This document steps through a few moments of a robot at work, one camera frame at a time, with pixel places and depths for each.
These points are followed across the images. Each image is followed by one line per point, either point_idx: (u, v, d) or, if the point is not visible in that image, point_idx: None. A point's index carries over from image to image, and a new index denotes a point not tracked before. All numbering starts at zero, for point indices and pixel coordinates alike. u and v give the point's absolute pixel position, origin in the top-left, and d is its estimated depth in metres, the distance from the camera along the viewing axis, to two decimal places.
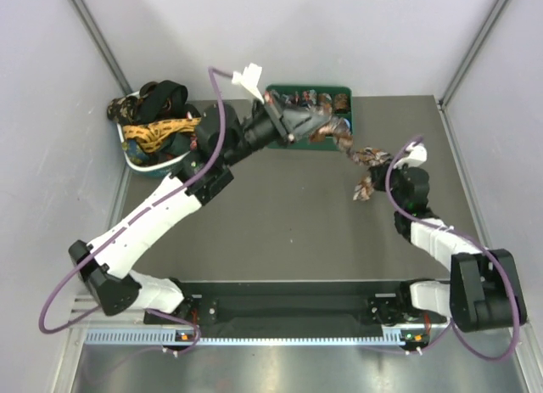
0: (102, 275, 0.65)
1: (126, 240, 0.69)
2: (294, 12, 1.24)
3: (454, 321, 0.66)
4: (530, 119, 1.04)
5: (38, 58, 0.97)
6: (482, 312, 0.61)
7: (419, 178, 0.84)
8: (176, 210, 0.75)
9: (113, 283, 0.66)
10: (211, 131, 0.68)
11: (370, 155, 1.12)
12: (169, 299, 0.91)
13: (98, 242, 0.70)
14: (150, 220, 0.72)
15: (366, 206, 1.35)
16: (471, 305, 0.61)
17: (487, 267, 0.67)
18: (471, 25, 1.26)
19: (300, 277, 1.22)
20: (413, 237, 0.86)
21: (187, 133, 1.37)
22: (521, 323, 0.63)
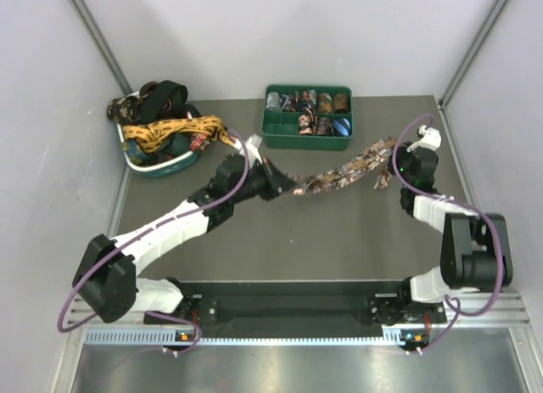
0: (124, 266, 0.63)
1: (152, 239, 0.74)
2: (294, 13, 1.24)
3: (445, 277, 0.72)
4: (530, 120, 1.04)
5: (37, 59, 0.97)
6: (467, 268, 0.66)
7: (428, 157, 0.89)
8: (193, 227, 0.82)
9: (135, 273, 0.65)
10: (232, 168, 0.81)
11: (370, 159, 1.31)
12: (169, 300, 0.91)
13: (121, 239, 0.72)
14: (172, 229, 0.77)
15: (366, 206, 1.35)
16: (459, 260, 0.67)
17: (479, 229, 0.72)
18: (472, 25, 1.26)
19: (300, 277, 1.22)
20: (416, 210, 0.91)
21: (186, 132, 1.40)
22: (506, 283, 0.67)
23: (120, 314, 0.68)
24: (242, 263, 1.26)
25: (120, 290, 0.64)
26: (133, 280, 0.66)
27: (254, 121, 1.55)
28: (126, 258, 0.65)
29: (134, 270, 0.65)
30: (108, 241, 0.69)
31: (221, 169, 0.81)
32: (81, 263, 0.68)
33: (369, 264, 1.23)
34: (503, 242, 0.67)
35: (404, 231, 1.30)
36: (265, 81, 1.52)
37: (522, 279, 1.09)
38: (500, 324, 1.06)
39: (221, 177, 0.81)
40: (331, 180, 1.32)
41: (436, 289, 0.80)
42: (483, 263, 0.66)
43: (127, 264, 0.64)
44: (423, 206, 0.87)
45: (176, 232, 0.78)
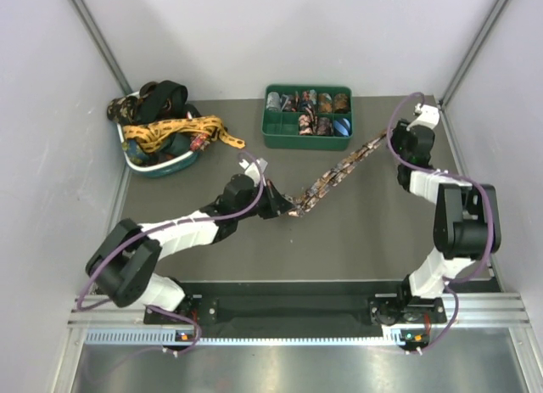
0: (148, 248, 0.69)
1: (173, 232, 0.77)
2: (294, 12, 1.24)
3: (439, 246, 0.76)
4: (530, 119, 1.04)
5: (37, 59, 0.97)
6: (457, 232, 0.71)
7: (424, 135, 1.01)
8: (205, 233, 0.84)
9: (156, 257, 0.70)
10: (239, 188, 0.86)
11: (363, 150, 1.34)
12: (171, 296, 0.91)
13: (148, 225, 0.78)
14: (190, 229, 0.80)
15: (367, 206, 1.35)
16: (450, 226, 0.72)
17: (472, 200, 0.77)
18: (471, 25, 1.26)
19: (301, 277, 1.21)
20: (412, 186, 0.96)
21: (186, 133, 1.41)
22: (496, 248, 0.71)
23: (131, 300, 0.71)
24: (242, 262, 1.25)
25: (142, 272, 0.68)
26: (153, 264, 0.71)
27: (254, 121, 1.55)
28: (153, 240, 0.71)
29: (157, 253, 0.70)
30: (135, 225, 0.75)
31: (230, 188, 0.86)
32: (103, 244, 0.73)
33: (369, 264, 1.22)
34: (493, 209, 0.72)
35: (405, 230, 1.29)
36: (265, 81, 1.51)
37: (522, 279, 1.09)
38: (500, 324, 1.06)
39: (229, 195, 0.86)
40: (327, 181, 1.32)
41: (433, 270, 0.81)
42: (473, 229, 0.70)
43: (152, 245, 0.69)
44: (419, 182, 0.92)
45: (192, 232, 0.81)
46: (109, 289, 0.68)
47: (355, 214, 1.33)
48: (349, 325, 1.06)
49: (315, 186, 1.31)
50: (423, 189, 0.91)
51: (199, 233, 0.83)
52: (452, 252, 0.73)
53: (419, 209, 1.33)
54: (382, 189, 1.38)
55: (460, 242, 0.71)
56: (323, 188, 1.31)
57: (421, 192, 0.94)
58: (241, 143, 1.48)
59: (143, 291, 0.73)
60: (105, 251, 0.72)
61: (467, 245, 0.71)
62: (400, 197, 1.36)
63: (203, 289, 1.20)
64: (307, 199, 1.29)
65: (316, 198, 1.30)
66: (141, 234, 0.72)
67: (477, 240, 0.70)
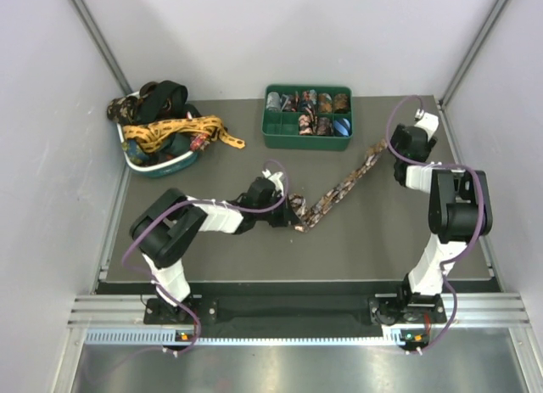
0: (194, 215, 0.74)
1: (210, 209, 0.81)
2: (294, 13, 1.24)
3: (435, 230, 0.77)
4: (530, 120, 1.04)
5: (37, 59, 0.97)
6: (450, 214, 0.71)
7: (417, 133, 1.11)
8: (234, 220, 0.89)
9: (200, 223, 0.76)
10: (264, 186, 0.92)
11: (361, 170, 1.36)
12: (181, 287, 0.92)
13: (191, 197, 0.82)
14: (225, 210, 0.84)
15: (367, 205, 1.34)
16: (444, 209, 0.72)
17: (464, 185, 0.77)
18: (471, 25, 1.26)
19: (301, 276, 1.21)
20: (408, 180, 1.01)
21: (186, 133, 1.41)
22: (487, 228, 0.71)
23: (169, 262, 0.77)
24: (242, 262, 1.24)
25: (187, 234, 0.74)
26: (197, 230, 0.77)
27: (254, 121, 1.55)
28: (198, 208, 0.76)
29: (201, 220, 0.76)
30: (181, 193, 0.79)
31: (254, 186, 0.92)
32: (151, 206, 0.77)
33: (370, 264, 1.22)
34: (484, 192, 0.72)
35: (405, 230, 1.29)
36: (265, 81, 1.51)
37: (521, 279, 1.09)
38: (500, 323, 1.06)
39: (254, 193, 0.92)
40: (331, 199, 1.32)
41: (432, 259, 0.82)
42: (465, 211, 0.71)
43: (198, 212, 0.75)
44: (413, 174, 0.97)
45: (226, 213, 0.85)
46: (153, 248, 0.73)
47: (355, 214, 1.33)
48: (349, 325, 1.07)
49: (319, 204, 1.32)
50: (418, 180, 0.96)
51: (230, 217, 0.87)
52: (446, 235, 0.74)
53: (419, 209, 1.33)
54: (382, 189, 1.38)
55: (451, 223, 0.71)
56: (327, 205, 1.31)
57: (416, 183, 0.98)
58: (241, 143, 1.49)
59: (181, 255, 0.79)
60: (153, 213, 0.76)
61: (458, 227, 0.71)
62: (400, 198, 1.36)
63: (202, 289, 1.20)
64: (312, 216, 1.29)
65: (320, 216, 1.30)
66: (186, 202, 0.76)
67: (468, 222, 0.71)
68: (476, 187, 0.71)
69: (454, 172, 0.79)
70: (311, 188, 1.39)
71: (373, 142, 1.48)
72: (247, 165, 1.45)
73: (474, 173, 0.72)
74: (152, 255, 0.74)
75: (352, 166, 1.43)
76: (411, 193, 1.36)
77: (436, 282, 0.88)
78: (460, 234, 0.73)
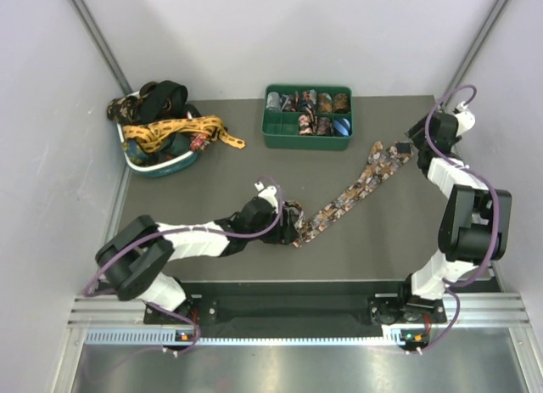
0: (159, 249, 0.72)
1: (186, 238, 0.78)
2: (294, 13, 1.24)
3: (440, 243, 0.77)
4: (530, 120, 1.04)
5: (38, 59, 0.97)
6: (461, 237, 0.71)
7: (447, 119, 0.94)
8: (216, 245, 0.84)
9: (167, 258, 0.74)
10: (259, 207, 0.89)
11: (361, 189, 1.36)
12: (173, 296, 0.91)
13: (165, 227, 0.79)
14: (202, 238, 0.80)
15: (367, 206, 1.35)
16: (455, 230, 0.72)
17: (484, 204, 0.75)
18: (471, 25, 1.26)
19: (301, 277, 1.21)
20: (429, 172, 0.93)
21: (186, 133, 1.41)
22: (497, 255, 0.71)
23: (134, 294, 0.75)
24: (242, 263, 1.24)
25: (149, 271, 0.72)
26: (164, 263, 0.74)
27: (254, 121, 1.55)
28: (166, 241, 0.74)
29: (169, 254, 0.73)
30: (150, 222, 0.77)
31: (249, 206, 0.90)
32: (117, 235, 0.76)
33: (369, 264, 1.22)
34: (502, 218, 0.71)
35: (405, 231, 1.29)
36: (265, 81, 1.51)
37: (522, 279, 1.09)
38: (500, 324, 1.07)
39: (248, 212, 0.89)
40: (329, 215, 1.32)
41: (435, 271, 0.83)
42: (476, 235, 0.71)
43: (165, 246, 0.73)
44: (437, 169, 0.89)
45: (204, 241, 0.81)
46: (115, 280, 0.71)
47: (355, 215, 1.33)
48: (348, 325, 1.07)
49: (317, 217, 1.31)
50: (440, 180, 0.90)
51: (212, 244, 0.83)
52: (453, 253, 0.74)
53: (420, 209, 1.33)
54: (382, 189, 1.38)
55: (460, 245, 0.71)
56: (325, 221, 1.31)
57: (437, 181, 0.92)
58: (241, 143, 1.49)
59: (147, 288, 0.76)
60: (119, 243, 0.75)
61: (466, 249, 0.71)
62: (401, 199, 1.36)
63: (202, 289, 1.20)
64: (309, 230, 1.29)
65: (317, 231, 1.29)
66: (156, 234, 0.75)
67: (478, 244, 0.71)
68: (495, 212, 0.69)
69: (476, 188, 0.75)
70: (312, 188, 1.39)
71: (373, 142, 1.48)
72: (247, 165, 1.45)
73: (495, 196, 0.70)
74: (114, 288, 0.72)
75: (352, 166, 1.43)
76: (411, 193, 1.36)
77: (438, 289, 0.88)
78: (467, 256, 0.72)
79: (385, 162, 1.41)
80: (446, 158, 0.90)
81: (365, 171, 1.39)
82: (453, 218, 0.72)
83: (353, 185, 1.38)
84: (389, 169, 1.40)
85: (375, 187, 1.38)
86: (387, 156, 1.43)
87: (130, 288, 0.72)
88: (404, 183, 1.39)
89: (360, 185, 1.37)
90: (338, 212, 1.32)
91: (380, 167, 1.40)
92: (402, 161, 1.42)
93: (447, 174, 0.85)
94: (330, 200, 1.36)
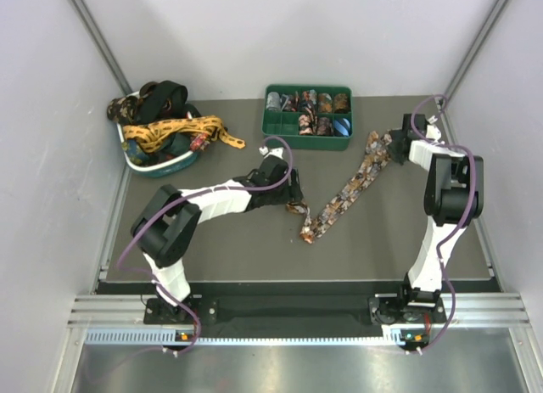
0: (187, 213, 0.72)
1: (210, 199, 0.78)
2: (295, 12, 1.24)
3: (427, 209, 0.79)
4: (530, 120, 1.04)
5: (38, 60, 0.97)
6: (443, 198, 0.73)
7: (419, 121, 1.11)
8: (238, 203, 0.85)
9: (196, 220, 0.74)
10: (277, 161, 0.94)
11: (363, 179, 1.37)
12: (181, 287, 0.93)
13: (186, 193, 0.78)
14: (225, 196, 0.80)
15: (372, 193, 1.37)
16: (438, 191, 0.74)
17: (461, 170, 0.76)
18: (470, 25, 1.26)
19: (301, 277, 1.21)
20: (411, 154, 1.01)
21: (186, 132, 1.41)
22: (476, 213, 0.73)
23: (172, 260, 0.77)
24: (243, 262, 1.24)
25: (181, 235, 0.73)
26: (194, 226, 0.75)
27: (254, 121, 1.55)
28: (193, 204, 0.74)
29: (197, 216, 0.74)
30: (175, 189, 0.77)
31: (268, 162, 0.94)
32: (146, 207, 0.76)
33: (370, 263, 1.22)
34: (478, 177, 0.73)
35: (405, 229, 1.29)
36: (265, 81, 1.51)
37: (521, 279, 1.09)
38: (499, 323, 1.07)
39: (267, 166, 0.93)
40: (336, 208, 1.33)
41: (428, 247, 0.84)
42: (455, 195, 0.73)
43: (193, 210, 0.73)
44: (417, 150, 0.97)
45: (226, 199, 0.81)
46: (151, 249, 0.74)
47: (359, 210, 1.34)
48: (349, 326, 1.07)
49: (325, 212, 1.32)
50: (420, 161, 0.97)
51: (234, 202, 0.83)
52: (439, 217, 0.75)
53: (420, 209, 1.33)
54: (382, 177, 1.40)
55: (444, 205, 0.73)
56: (333, 215, 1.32)
57: (418, 161, 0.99)
58: (241, 143, 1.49)
59: (182, 253, 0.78)
60: (148, 213, 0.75)
61: (450, 209, 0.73)
62: (403, 199, 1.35)
63: (203, 289, 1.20)
64: (319, 225, 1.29)
65: (327, 226, 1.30)
66: (181, 199, 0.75)
67: (457, 205, 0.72)
68: (471, 171, 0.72)
69: (454, 156, 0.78)
70: (313, 186, 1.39)
71: (369, 132, 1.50)
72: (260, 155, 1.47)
73: (471, 159, 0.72)
74: (152, 254, 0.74)
75: (352, 167, 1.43)
76: (411, 193, 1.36)
77: (435, 276, 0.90)
78: (450, 218, 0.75)
79: (383, 150, 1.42)
80: (424, 141, 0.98)
81: (364, 160, 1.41)
82: (434, 181, 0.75)
83: (355, 176, 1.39)
84: (386, 156, 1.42)
85: (376, 175, 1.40)
86: (383, 143, 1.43)
87: (165, 255, 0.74)
88: (405, 183, 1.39)
89: (361, 175, 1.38)
90: (346, 201, 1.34)
91: (377, 155, 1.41)
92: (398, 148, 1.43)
93: (424, 152, 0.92)
94: (335, 194, 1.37)
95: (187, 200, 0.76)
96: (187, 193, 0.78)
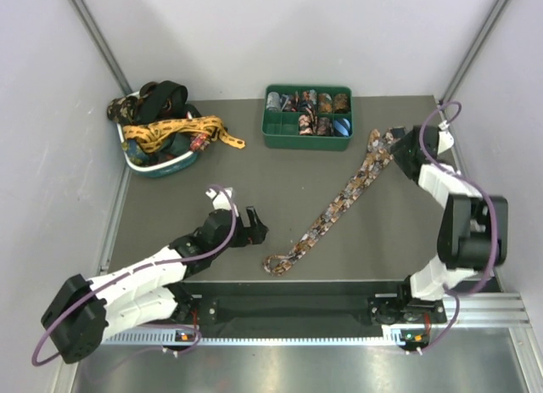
0: (91, 314, 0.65)
1: (126, 285, 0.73)
2: (295, 11, 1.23)
3: (441, 255, 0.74)
4: (530, 121, 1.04)
5: (38, 60, 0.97)
6: (461, 246, 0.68)
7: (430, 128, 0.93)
8: (170, 276, 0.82)
9: (103, 319, 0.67)
10: (221, 221, 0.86)
11: (364, 176, 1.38)
12: (159, 310, 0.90)
13: (97, 283, 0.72)
14: (147, 277, 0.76)
15: (372, 193, 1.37)
16: (456, 239, 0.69)
17: (481, 211, 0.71)
18: (471, 25, 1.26)
19: (303, 277, 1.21)
20: (420, 179, 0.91)
21: (186, 132, 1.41)
22: (498, 263, 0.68)
23: (82, 354, 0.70)
24: (243, 263, 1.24)
25: (87, 334, 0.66)
26: (102, 324, 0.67)
27: (254, 121, 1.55)
28: (99, 303, 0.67)
29: (103, 315, 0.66)
30: (84, 283, 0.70)
31: (210, 221, 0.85)
32: (53, 301, 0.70)
33: (370, 263, 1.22)
34: (501, 226, 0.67)
35: (405, 229, 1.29)
36: (265, 81, 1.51)
37: (521, 278, 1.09)
38: (499, 324, 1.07)
39: (209, 228, 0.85)
40: (339, 207, 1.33)
41: (434, 274, 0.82)
42: (476, 243, 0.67)
43: (98, 309, 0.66)
44: (428, 176, 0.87)
45: (148, 281, 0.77)
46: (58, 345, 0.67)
47: (360, 210, 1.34)
48: (349, 326, 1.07)
49: (328, 210, 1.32)
50: (432, 188, 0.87)
51: (164, 277, 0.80)
52: (456, 265, 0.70)
53: (420, 209, 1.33)
54: (382, 176, 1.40)
55: (462, 256, 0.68)
56: (336, 213, 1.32)
57: (428, 188, 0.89)
58: (241, 143, 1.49)
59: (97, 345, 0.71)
60: (55, 309, 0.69)
61: (468, 259, 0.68)
62: (403, 199, 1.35)
63: (202, 289, 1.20)
64: (322, 224, 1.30)
65: (330, 224, 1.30)
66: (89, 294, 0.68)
67: (478, 254, 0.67)
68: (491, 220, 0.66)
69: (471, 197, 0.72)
70: (312, 187, 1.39)
71: (369, 131, 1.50)
72: (262, 154, 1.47)
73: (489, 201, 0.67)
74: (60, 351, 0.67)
75: (352, 166, 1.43)
76: (411, 193, 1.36)
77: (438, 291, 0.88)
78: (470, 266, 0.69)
79: (384, 148, 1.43)
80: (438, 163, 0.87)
81: (366, 159, 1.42)
82: (452, 227, 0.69)
83: (356, 175, 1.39)
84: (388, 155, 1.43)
85: (377, 173, 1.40)
86: (385, 143, 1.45)
87: (76, 351, 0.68)
88: (404, 183, 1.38)
89: (363, 173, 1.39)
90: (346, 200, 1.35)
91: (379, 154, 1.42)
92: None
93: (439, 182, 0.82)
94: (337, 193, 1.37)
95: (95, 294, 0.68)
96: (98, 284, 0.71)
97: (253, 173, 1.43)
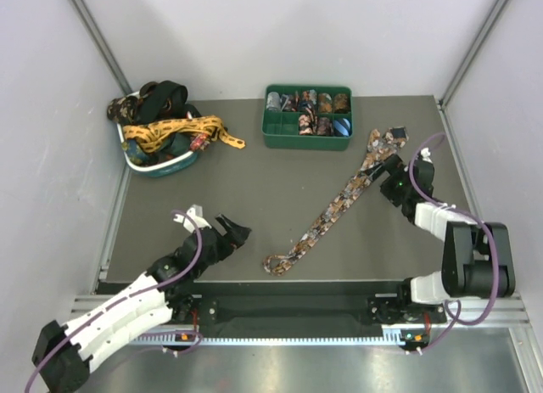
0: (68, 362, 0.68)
1: (100, 325, 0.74)
2: (295, 11, 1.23)
3: (446, 285, 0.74)
4: (530, 121, 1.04)
5: (37, 60, 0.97)
6: (467, 276, 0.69)
7: (424, 165, 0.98)
8: (148, 305, 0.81)
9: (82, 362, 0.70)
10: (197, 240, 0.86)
11: (364, 177, 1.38)
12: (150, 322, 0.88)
13: (72, 325, 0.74)
14: (120, 312, 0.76)
15: (372, 193, 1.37)
16: (461, 269, 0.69)
17: (482, 239, 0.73)
18: (471, 25, 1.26)
19: (303, 277, 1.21)
20: (417, 218, 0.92)
21: (186, 132, 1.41)
22: (506, 291, 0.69)
23: None
24: (242, 263, 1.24)
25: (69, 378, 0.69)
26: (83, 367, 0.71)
27: (254, 121, 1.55)
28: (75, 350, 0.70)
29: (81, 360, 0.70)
30: (59, 328, 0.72)
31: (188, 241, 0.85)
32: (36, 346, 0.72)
33: (370, 264, 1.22)
34: (502, 252, 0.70)
35: (405, 229, 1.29)
36: (265, 81, 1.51)
37: (521, 278, 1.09)
38: (499, 324, 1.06)
39: (188, 247, 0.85)
40: (339, 207, 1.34)
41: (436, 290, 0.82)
42: (482, 274, 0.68)
43: (75, 356, 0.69)
44: (423, 214, 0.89)
45: (125, 315, 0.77)
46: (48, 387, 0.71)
47: (360, 210, 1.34)
48: (349, 326, 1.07)
49: (329, 210, 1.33)
50: (428, 224, 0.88)
51: (142, 306, 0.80)
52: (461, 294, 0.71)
53: None
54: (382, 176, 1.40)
55: (468, 285, 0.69)
56: (336, 213, 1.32)
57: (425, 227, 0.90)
58: (241, 143, 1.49)
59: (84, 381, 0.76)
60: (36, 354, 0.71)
61: (476, 289, 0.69)
62: None
63: (202, 289, 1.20)
64: (322, 224, 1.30)
65: (330, 224, 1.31)
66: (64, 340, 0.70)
67: (484, 283, 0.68)
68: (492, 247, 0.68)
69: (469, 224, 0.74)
70: (312, 187, 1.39)
71: (369, 131, 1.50)
72: (262, 154, 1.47)
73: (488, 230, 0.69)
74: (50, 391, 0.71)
75: (351, 167, 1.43)
76: None
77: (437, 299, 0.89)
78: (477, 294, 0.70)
79: (384, 148, 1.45)
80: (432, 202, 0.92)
81: (366, 158, 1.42)
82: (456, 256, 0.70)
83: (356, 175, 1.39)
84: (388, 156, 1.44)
85: None
86: (385, 143, 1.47)
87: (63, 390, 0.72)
88: None
89: (362, 174, 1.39)
90: (347, 201, 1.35)
91: (379, 154, 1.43)
92: (400, 146, 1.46)
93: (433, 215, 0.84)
94: (337, 193, 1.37)
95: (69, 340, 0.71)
96: (73, 328, 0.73)
97: (253, 173, 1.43)
